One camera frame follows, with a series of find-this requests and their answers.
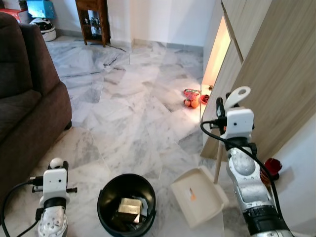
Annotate cream dustpan with wooden handle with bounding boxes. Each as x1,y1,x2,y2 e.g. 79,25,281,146
170,143,230,229

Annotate dark brown sofa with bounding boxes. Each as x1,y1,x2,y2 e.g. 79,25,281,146
0,12,73,203

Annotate dark wooden side table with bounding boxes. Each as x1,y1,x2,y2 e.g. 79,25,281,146
75,0,111,48

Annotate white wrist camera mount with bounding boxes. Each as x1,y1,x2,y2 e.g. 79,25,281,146
221,86,255,140
42,158,70,199

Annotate red toy pile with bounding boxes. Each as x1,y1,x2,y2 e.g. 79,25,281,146
182,88,210,109

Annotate blue box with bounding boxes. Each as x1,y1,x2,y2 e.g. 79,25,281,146
26,0,56,19

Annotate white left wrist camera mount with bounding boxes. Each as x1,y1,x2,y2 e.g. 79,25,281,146
42,158,70,199

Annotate black plastic bucket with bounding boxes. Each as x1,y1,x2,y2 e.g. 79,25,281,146
97,174,157,237

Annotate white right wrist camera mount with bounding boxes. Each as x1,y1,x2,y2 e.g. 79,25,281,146
221,86,255,140

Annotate small tan carton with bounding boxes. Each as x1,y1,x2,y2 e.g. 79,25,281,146
117,197,143,216

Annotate light wooden cabinet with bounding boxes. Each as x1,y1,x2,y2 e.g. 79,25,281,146
199,0,316,162

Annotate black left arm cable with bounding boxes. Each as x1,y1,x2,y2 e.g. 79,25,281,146
0,179,45,237

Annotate red metal bottle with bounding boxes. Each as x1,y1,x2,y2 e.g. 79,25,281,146
263,158,283,181

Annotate red box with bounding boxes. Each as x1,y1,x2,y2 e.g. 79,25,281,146
0,7,31,24

